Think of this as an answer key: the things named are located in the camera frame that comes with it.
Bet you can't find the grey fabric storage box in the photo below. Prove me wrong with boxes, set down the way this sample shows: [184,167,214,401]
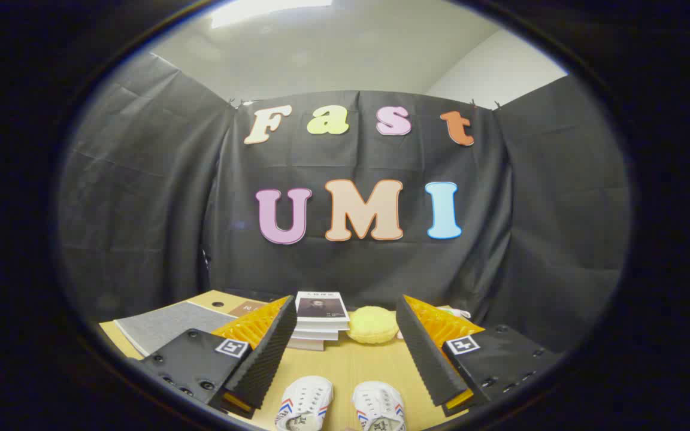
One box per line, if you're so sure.
[113,301,239,358]

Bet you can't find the black backdrop cloth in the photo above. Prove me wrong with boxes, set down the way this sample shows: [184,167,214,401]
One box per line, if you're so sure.
[57,53,630,354]

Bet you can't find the brown cover book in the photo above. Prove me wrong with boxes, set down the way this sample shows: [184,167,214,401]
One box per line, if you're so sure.
[228,301,268,318]

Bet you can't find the yellow round plush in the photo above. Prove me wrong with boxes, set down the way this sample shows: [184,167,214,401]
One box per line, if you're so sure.
[346,306,400,345]

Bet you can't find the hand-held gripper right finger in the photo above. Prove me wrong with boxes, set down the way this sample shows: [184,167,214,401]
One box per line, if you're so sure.
[395,294,564,418]

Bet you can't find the white book with portrait cover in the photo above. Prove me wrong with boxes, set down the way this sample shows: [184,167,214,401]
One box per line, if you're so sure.
[294,291,350,332]

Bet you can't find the white canvas shoe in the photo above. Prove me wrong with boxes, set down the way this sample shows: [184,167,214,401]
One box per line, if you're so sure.
[274,376,334,431]
[352,381,407,431]

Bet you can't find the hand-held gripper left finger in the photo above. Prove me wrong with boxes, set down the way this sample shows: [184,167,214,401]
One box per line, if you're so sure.
[138,295,298,420]

